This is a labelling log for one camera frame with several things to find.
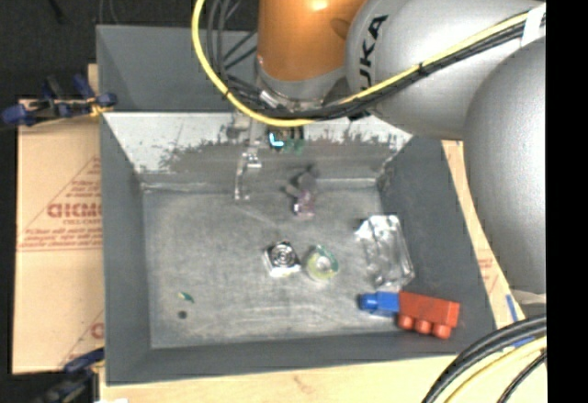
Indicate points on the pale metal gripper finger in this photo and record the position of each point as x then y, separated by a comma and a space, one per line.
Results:
242, 181

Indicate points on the purple and grey small toy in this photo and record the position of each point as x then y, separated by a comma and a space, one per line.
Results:
304, 201

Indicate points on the grey metal bin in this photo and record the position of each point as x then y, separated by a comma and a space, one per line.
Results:
216, 263

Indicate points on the silver square metal part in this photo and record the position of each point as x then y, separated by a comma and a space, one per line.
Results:
281, 259

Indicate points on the green and white round disc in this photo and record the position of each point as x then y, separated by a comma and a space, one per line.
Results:
321, 264

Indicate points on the small green scrap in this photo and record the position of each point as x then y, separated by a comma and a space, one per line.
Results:
186, 297

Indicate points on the clear plastic packet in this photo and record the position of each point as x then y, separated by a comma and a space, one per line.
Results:
385, 249

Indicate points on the blue toy block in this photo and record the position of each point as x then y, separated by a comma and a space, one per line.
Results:
379, 302

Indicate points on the red studded toy block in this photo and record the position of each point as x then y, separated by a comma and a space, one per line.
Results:
429, 312

